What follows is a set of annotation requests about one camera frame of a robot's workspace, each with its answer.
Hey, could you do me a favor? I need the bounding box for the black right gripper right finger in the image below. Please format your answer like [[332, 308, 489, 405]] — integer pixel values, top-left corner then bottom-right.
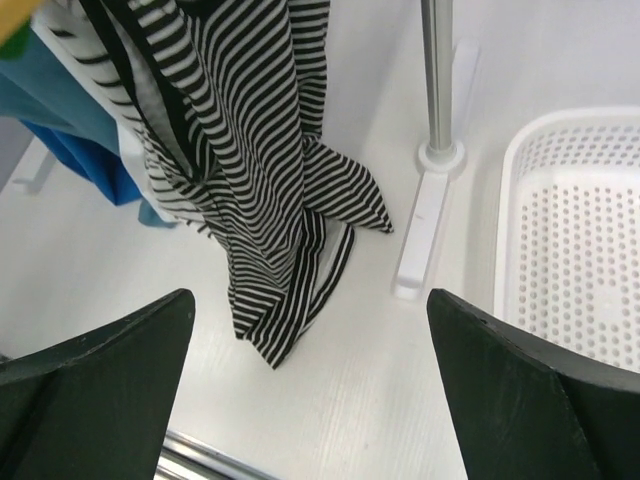
[[426, 289, 639, 479]]

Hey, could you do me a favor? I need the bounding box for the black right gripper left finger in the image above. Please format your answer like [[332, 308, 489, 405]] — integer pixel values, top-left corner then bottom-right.
[[1, 289, 195, 479]]

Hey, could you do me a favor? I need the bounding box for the black white striped tank top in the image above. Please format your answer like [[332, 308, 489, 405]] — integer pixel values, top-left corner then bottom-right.
[[84, 1, 393, 367]]

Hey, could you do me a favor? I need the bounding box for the bright blue hanging top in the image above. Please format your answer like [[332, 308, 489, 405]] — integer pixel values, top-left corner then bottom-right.
[[22, 121, 142, 206]]

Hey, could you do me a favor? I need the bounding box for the light blue hanging top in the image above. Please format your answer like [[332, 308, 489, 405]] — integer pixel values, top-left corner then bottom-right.
[[1, 30, 176, 228]]

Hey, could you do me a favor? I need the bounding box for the white black striped hanging top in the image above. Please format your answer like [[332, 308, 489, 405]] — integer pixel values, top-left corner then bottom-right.
[[29, 0, 151, 136]]

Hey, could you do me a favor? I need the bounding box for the white perforated plastic basket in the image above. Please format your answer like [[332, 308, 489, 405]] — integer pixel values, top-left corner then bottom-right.
[[493, 106, 639, 372]]

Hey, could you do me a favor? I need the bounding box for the white metal clothes rack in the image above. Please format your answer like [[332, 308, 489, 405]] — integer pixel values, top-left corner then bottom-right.
[[393, 1, 480, 300]]

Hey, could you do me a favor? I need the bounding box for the aluminium rail frame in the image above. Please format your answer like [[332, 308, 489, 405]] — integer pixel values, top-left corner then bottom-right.
[[155, 431, 256, 479]]

